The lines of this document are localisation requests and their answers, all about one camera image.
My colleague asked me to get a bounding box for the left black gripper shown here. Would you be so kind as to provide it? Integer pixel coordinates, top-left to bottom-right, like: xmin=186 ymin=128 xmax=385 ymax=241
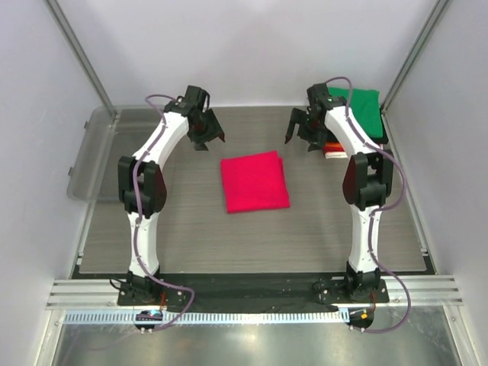
xmin=189 ymin=109 xmax=225 ymax=151

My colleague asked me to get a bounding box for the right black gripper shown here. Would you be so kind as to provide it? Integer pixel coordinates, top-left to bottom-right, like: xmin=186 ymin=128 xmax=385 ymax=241
xmin=284 ymin=108 xmax=327 ymax=152

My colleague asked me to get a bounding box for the crimson red t-shirt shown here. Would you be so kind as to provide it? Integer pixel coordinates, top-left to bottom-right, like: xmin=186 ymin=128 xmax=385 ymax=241
xmin=220 ymin=151 xmax=291 ymax=214

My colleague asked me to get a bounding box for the clear plastic bin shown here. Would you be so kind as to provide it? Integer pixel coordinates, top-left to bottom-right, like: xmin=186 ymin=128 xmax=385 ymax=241
xmin=67 ymin=105 xmax=159 ymax=202

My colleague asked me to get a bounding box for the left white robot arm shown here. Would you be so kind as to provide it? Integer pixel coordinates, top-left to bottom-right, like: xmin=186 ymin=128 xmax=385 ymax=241
xmin=117 ymin=85 xmax=225 ymax=304

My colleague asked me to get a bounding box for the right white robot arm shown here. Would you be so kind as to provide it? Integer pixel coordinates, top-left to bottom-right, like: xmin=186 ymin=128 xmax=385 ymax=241
xmin=285 ymin=82 xmax=393 ymax=302

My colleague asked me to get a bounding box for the white folded t-shirt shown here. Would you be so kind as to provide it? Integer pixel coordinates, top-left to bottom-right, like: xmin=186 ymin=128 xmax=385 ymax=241
xmin=324 ymin=150 xmax=348 ymax=159

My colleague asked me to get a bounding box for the green folded t-shirt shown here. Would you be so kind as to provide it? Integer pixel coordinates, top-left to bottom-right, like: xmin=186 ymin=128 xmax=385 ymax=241
xmin=350 ymin=88 xmax=382 ymax=139

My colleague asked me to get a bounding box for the black folded t-shirt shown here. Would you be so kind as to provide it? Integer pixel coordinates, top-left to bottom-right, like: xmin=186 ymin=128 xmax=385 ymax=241
xmin=373 ymin=113 xmax=389 ymax=144

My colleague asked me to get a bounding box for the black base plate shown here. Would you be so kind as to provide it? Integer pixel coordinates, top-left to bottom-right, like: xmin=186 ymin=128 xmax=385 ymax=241
xmin=109 ymin=272 xmax=390 ymax=313

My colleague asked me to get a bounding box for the right aluminium corner post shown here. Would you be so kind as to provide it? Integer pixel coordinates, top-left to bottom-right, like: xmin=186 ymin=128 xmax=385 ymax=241
xmin=380 ymin=0 xmax=452 ymax=114

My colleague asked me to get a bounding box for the aluminium corner post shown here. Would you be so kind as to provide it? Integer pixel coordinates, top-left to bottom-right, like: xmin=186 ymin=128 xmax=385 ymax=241
xmin=43 ymin=0 xmax=117 ymax=117
xmin=380 ymin=0 xmax=452 ymax=114

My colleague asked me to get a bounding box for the slotted cable duct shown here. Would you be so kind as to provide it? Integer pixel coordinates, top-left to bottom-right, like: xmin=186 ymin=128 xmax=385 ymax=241
xmin=63 ymin=309 xmax=350 ymax=326

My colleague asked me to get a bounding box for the aluminium frame rail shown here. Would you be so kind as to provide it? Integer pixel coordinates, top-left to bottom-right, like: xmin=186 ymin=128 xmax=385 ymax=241
xmin=46 ymin=275 xmax=463 ymax=310

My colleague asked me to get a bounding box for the left aluminium corner post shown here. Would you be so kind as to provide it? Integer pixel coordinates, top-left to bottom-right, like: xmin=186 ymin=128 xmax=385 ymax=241
xmin=43 ymin=0 xmax=117 ymax=117

